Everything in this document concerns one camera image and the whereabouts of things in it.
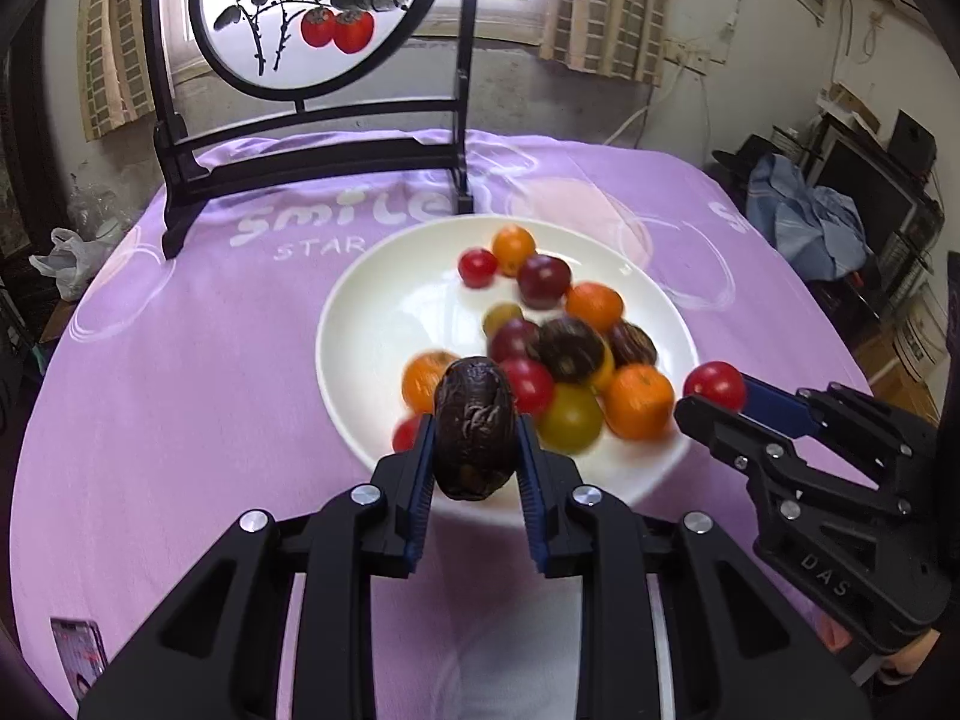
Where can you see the blue cloth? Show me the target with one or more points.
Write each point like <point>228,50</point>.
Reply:
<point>810,225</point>

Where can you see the person's right forearm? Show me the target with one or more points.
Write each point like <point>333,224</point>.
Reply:
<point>919,656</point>

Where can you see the black speaker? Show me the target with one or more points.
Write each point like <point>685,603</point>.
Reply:
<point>915,139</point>

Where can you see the black monitor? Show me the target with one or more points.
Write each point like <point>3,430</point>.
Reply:
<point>877,187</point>

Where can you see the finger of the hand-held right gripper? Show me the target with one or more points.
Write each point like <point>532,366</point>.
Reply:
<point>772,405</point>
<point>712,424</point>

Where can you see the large white plate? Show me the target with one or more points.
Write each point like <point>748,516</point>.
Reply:
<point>390,315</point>

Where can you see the white wall socket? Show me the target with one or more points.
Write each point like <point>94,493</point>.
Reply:
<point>697,61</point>

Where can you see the round painted screen black stand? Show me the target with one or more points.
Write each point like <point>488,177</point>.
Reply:
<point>176,165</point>

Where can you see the white bucket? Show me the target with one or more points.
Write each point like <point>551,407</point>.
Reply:
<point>926,337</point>

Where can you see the beige checked curtain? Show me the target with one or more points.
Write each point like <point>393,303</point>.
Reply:
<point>112,37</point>
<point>600,7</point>

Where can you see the black cloth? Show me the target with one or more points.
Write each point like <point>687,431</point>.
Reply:
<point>750,154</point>

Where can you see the small olive-green fruit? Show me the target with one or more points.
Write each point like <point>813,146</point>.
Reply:
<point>499,315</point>

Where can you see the small yellow fruit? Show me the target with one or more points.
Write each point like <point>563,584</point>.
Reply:
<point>604,373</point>

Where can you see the dark wrinkled passion fruit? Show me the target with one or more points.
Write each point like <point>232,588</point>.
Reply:
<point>570,349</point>
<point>475,427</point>
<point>632,343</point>

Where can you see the smartphone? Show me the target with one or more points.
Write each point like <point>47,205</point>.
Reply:
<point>79,656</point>

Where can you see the orange tomato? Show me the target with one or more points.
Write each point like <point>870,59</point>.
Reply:
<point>514,247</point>

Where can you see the green-orange citrus fruit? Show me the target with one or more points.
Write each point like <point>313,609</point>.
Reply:
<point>570,420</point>

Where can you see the purple printed tablecloth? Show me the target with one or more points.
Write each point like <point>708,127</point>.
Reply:
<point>187,390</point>

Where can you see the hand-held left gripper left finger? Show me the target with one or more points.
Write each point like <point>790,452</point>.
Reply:
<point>421,487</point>

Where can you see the white plastic bag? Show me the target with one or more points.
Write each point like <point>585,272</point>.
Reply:
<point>64,262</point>

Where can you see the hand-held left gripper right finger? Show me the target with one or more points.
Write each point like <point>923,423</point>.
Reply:
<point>531,495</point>

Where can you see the orange mandarin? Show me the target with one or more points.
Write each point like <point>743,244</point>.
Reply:
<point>594,307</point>
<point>639,401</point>
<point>421,382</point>

